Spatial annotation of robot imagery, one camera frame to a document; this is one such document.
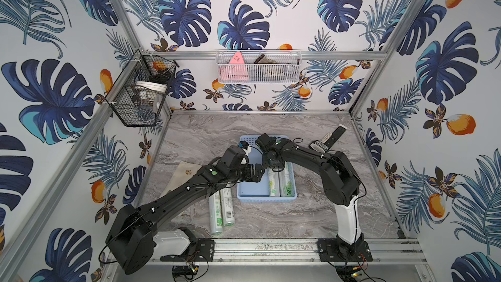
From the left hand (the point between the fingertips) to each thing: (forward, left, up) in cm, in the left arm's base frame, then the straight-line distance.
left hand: (257, 167), depth 78 cm
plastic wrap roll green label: (+3, -7, -13) cm, 15 cm away
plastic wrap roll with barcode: (-13, +11, -14) cm, 22 cm away
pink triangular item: (+39, +12, +18) cm, 45 cm away
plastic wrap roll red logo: (0, -14, -13) cm, 19 cm away
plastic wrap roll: (-16, +16, -14) cm, 26 cm away
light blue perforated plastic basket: (-4, +3, -16) cm, 17 cm away
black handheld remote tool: (+28, -38, -15) cm, 50 cm away
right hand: (+11, -7, -14) cm, 19 cm away
